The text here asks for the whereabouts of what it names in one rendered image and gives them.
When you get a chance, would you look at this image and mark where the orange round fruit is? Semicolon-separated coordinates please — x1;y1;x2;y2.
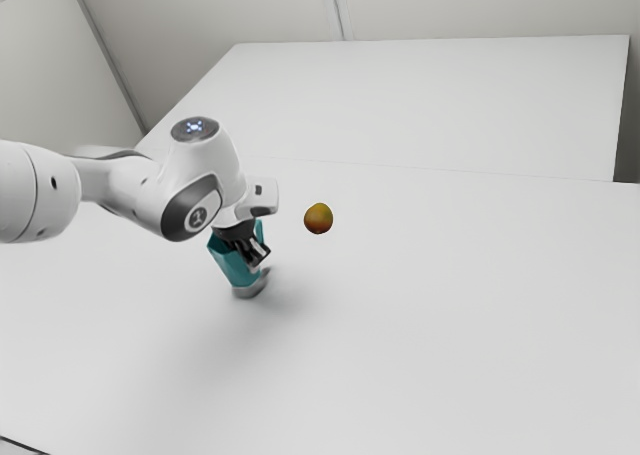
303;201;335;236

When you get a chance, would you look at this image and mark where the teal faceted mug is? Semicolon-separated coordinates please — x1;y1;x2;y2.
206;217;272;300

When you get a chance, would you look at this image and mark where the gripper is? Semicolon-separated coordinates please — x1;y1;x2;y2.
213;219;273;272

